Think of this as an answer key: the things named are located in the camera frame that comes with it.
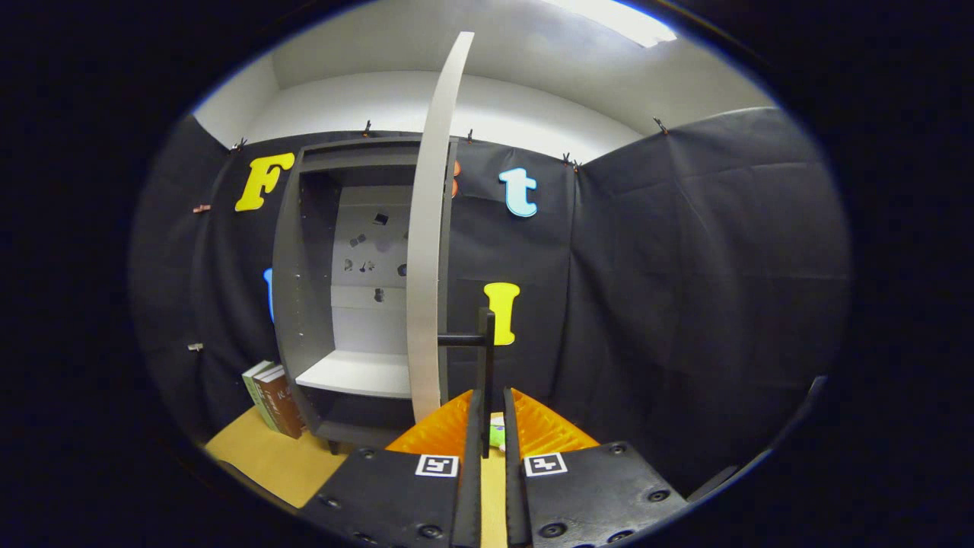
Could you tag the long ceiling light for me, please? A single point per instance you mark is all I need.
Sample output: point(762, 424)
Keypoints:
point(616, 19)

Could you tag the black backdrop cloth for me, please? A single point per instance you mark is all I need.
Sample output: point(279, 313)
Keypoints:
point(685, 266)

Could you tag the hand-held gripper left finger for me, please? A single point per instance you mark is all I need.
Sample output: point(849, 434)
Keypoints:
point(472, 487)

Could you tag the white cabinet shelf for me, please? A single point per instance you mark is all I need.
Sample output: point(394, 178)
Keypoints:
point(358, 373)

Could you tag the translucent green round container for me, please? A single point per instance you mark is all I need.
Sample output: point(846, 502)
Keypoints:
point(497, 435)

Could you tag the dark grey cabinet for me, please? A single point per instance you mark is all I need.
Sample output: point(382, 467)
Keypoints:
point(304, 304)

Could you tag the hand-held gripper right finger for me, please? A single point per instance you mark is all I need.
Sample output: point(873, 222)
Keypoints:
point(514, 487)

